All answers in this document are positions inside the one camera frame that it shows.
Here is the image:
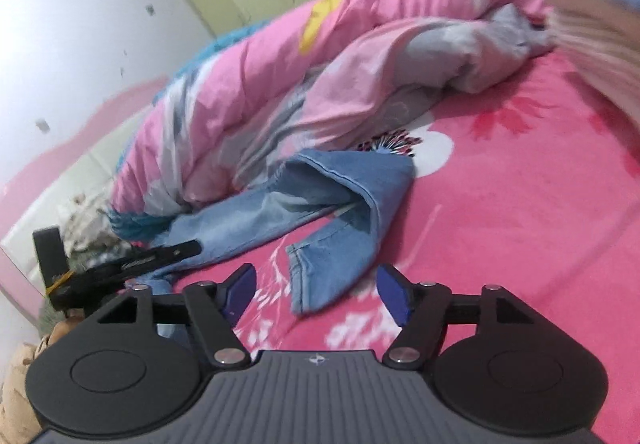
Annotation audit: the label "blue denim jeans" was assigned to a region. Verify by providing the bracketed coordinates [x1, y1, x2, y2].
[142, 149, 414, 315]

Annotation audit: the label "white patterned clothes pile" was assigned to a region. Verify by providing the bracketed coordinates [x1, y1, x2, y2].
[58, 189, 131, 273]

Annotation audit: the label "left hand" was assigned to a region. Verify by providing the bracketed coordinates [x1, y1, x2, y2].
[0, 320, 74, 444]

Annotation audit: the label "pink white headboard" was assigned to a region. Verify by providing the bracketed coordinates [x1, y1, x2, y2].
[1, 77, 168, 321]

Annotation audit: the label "pink floral bed sheet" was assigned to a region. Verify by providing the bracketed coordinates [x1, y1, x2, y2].
[164, 49, 640, 444]

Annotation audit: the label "pink floral quilt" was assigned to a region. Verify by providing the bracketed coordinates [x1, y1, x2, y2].
[108, 0, 544, 242]

